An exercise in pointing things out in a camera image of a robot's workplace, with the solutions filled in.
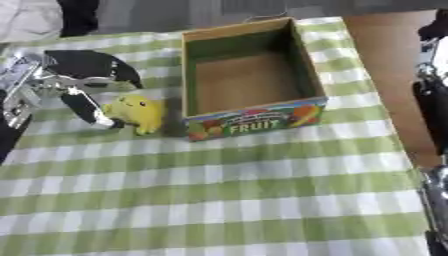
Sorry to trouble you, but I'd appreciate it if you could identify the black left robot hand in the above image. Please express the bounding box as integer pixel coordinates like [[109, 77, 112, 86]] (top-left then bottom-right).
[[36, 49, 146, 131]]

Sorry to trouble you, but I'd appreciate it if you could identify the cardboard box with green inside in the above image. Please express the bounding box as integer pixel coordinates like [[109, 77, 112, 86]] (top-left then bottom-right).
[[180, 17, 329, 142]]

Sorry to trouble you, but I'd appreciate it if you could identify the yellow soft toy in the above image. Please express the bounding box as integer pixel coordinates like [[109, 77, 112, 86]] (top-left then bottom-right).
[[101, 94, 168, 136]]

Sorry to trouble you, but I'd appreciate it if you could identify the person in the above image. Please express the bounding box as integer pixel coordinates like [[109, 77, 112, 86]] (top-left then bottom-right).
[[54, 0, 102, 38]]

